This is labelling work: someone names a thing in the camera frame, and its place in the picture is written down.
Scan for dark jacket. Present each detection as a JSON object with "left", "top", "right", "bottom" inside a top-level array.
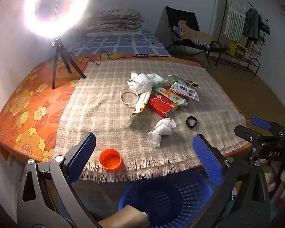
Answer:
[{"left": 243, "top": 8, "right": 262, "bottom": 41}]

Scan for crumpled white tissue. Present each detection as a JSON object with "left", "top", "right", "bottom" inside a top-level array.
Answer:
[{"left": 147, "top": 117, "right": 177, "bottom": 148}]

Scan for long white snack wrapper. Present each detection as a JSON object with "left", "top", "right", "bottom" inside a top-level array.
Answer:
[{"left": 129, "top": 91, "right": 152, "bottom": 120}]

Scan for black folding chair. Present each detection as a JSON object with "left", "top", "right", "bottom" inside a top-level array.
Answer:
[{"left": 165, "top": 6, "right": 228, "bottom": 70}]

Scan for green and white milk carton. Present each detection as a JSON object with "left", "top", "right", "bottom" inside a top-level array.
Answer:
[{"left": 168, "top": 75, "right": 188, "bottom": 86}]

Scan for orange floral bed sheet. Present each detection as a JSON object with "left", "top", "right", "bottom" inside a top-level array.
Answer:
[{"left": 0, "top": 54, "right": 250, "bottom": 163}]

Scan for colourful toothpaste tube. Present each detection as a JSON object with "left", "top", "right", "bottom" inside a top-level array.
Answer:
[{"left": 155, "top": 87, "right": 188, "bottom": 107}]

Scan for blue checked bed sheet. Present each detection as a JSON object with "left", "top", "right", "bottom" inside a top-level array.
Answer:
[{"left": 65, "top": 30, "right": 171, "bottom": 57}]

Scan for red cardboard box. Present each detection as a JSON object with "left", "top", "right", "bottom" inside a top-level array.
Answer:
[{"left": 146, "top": 93, "right": 181, "bottom": 118}]

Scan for white plastic bag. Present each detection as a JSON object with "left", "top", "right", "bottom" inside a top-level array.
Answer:
[{"left": 127, "top": 70, "right": 169, "bottom": 94}]

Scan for black metal clothes rack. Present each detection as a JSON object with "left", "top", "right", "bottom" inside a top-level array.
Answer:
[{"left": 215, "top": 0, "right": 269, "bottom": 76}]

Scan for black cable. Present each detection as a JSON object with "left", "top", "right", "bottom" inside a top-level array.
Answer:
[{"left": 75, "top": 51, "right": 171, "bottom": 66}]

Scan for black rubber ring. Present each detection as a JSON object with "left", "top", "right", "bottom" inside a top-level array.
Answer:
[{"left": 186, "top": 116, "right": 198, "bottom": 129}]

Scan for white wet wipes packet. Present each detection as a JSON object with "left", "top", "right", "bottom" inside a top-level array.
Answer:
[{"left": 170, "top": 79, "right": 200, "bottom": 101}]

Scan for striped towel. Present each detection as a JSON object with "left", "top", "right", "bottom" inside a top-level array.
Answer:
[{"left": 224, "top": 0, "right": 248, "bottom": 41}]

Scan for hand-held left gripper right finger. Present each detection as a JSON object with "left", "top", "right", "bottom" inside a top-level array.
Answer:
[{"left": 192, "top": 134, "right": 271, "bottom": 228}]

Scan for blue plastic basket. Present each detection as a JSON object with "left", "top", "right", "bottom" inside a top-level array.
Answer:
[{"left": 118, "top": 169, "right": 220, "bottom": 228}]

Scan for beige plaid fringed blanket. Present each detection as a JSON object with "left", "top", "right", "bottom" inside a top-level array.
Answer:
[{"left": 54, "top": 59, "right": 249, "bottom": 183}]

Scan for teal cloth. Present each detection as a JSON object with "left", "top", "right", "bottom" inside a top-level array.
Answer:
[{"left": 269, "top": 202, "right": 285, "bottom": 221}]

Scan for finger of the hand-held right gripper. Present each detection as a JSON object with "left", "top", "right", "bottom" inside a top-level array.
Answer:
[
  {"left": 250, "top": 116, "right": 285, "bottom": 136},
  {"left": 234, "top": 124, "right": 268, "bottom": 148}
]

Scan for ring light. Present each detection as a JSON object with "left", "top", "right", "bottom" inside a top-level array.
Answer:
[{"left": 24, "top": 0, "right": 91, "bottom": 38}]

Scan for folded floral quilts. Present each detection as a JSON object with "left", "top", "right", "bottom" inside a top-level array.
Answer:
[{"left": 82, "top": 9, "right": 145, "bottom": 32}]

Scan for yellow plastic crate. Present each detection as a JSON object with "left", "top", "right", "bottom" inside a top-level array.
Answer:
[{"left": 229, "top": 41, "right": 247, "bottom": 59}]

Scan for white paper band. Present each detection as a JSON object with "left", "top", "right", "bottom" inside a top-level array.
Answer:
[{"left": 120, "top": 87, "right": 140, "bottom": 107}]

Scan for tan cloth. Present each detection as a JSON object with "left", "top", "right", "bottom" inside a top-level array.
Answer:
[{"left": 178, "top": 20, "right": 212, "bottom": 43}]

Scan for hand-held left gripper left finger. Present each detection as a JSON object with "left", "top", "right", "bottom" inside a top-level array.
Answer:
[{"left": 17, "top": 132, "right": 98, "bottom": 228}]

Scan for orange plastic lid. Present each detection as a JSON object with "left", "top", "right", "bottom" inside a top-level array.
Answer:
[{"left": 99, "top": 149, "right": 122, "bottom": 171}]

